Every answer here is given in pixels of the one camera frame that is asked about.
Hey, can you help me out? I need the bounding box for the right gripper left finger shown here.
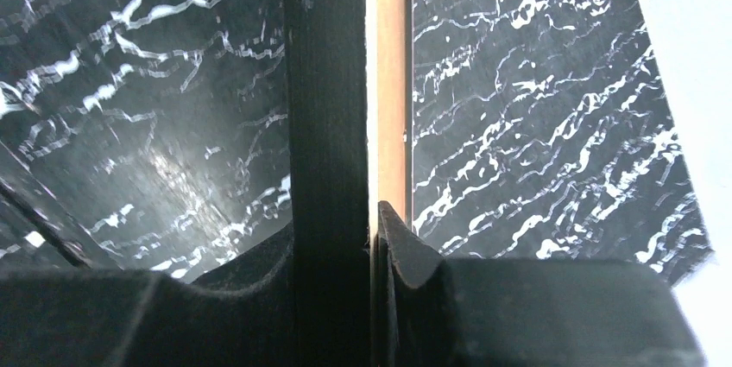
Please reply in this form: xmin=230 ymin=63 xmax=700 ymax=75
xmin=1 ymin=225 xmax=295 ymax=366

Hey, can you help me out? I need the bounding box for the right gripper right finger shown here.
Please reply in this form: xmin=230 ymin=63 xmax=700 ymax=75
xmin=377 ymin=201 xmax=707 ymax=366

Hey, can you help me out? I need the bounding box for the wooden picture frame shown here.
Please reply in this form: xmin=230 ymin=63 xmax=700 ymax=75
xmin=283 ymin=0 xmax=407 ymax=366

